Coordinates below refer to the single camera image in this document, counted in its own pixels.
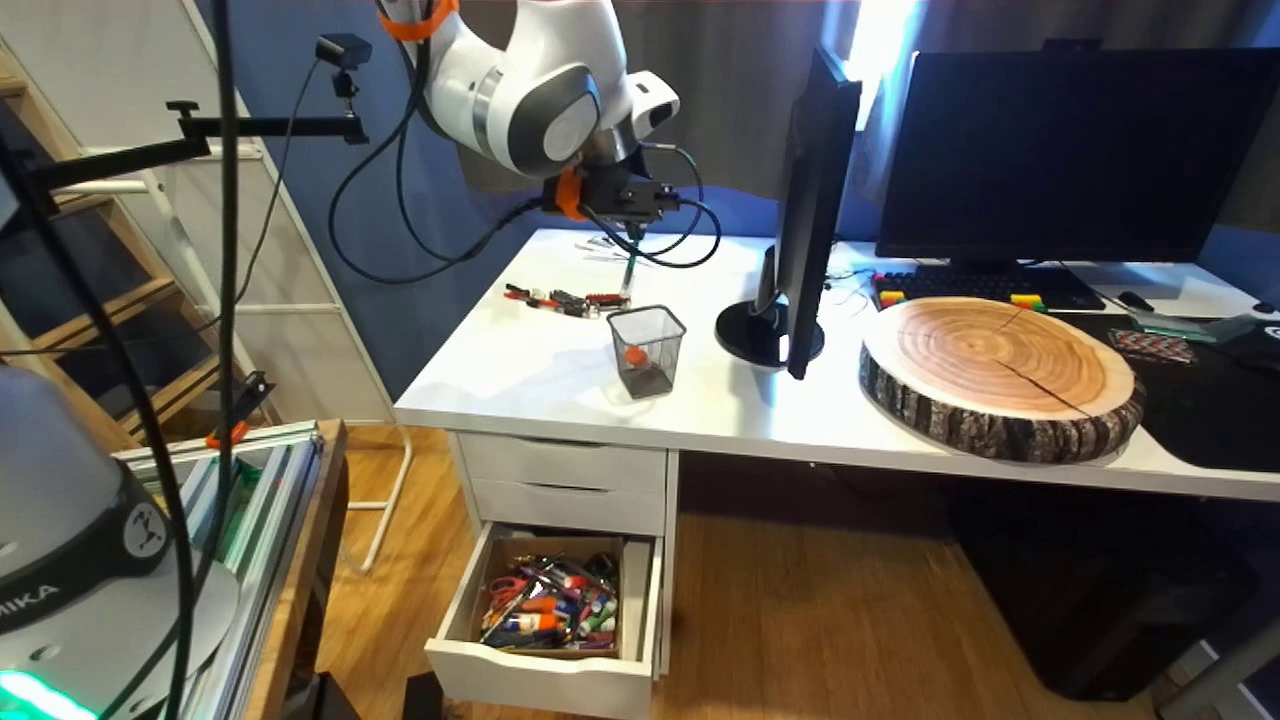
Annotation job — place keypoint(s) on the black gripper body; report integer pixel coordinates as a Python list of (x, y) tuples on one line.
[(620, 195)]

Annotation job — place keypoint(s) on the metal mesh stationery holder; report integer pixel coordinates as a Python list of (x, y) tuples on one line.
[(656, 330)]

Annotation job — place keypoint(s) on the orange capped glue stick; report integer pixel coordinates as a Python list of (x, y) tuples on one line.
[(635, 359)]

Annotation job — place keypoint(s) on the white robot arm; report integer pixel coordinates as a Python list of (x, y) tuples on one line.
[(559, 101)]

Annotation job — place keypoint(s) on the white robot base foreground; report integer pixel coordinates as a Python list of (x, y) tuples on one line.
[(86, 562)]

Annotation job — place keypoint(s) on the red pocket knife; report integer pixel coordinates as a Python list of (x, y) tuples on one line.
[(609, 299)]

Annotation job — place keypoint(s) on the orange black pen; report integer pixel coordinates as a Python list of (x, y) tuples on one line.
[(521, 295)]

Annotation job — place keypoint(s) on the closed white drawer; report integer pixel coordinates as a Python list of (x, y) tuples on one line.
[(566, 484)]

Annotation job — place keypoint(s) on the black keyboard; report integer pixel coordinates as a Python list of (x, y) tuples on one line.
[(1018, 287)]

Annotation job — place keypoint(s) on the wood slice cushion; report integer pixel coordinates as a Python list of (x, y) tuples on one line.
[(997, 380)]

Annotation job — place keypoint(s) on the open white drawer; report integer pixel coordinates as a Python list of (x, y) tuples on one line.
[(554, 623)]

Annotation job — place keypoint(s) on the wooden shelf ladder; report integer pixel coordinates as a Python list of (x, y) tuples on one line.
[(48, 334)]

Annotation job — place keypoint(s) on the black mouse pad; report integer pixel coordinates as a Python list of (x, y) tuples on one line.
[(1209, 384)]

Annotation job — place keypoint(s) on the camera on black boom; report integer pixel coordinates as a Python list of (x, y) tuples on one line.
[(342, 51)]

